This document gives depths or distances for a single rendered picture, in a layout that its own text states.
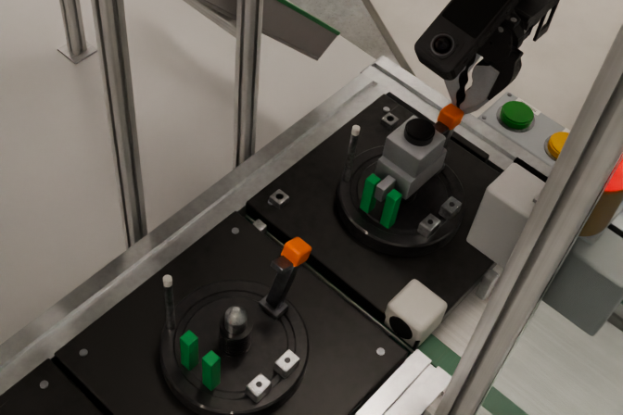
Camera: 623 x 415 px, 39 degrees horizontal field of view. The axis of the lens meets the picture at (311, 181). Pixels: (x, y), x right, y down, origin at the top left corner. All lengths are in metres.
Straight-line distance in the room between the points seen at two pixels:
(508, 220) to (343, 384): 0.27
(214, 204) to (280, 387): 0.24
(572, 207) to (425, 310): 0.34
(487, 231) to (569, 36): 0.76
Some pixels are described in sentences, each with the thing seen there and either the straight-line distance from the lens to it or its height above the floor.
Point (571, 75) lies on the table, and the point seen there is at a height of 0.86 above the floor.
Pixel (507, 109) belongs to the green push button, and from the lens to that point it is 1.10.
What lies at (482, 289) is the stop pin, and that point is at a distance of 0.96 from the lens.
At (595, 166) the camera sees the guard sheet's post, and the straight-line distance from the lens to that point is 0.54.
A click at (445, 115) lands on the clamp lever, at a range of 0.92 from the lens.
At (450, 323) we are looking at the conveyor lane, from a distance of 0.96.
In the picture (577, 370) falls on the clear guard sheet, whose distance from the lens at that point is 0.70.
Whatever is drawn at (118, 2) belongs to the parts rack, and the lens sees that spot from 0.74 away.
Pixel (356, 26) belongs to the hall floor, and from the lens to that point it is 2.64.
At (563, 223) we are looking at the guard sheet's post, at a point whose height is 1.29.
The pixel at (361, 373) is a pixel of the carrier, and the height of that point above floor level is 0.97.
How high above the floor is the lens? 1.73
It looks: 51 degrees down
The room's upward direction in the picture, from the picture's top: 8 degrees clockwise
